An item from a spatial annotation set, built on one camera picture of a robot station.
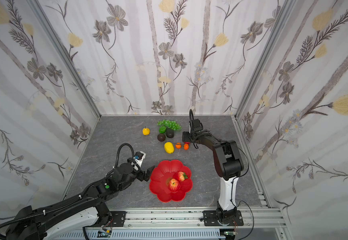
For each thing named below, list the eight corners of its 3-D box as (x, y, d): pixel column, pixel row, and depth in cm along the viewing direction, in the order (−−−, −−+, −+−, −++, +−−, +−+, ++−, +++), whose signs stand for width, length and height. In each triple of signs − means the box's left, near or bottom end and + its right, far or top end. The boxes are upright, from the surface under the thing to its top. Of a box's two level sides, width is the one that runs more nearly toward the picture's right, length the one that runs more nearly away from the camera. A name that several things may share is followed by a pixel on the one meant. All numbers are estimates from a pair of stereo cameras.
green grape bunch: (157, 126, 116) (157, 122, 113) (160, 120, 120) (160, 116, 116) (179, 132, 113) (179, 128, 109) (182, 126, 116) (182, 123, 113)
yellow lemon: (168, 155, 99) (168, 152, 96) (163, 146, 103) (162, 143, 101) (175, 151, 101) (175, 149, 98) (170, 143, 105) (170, 140, 102)
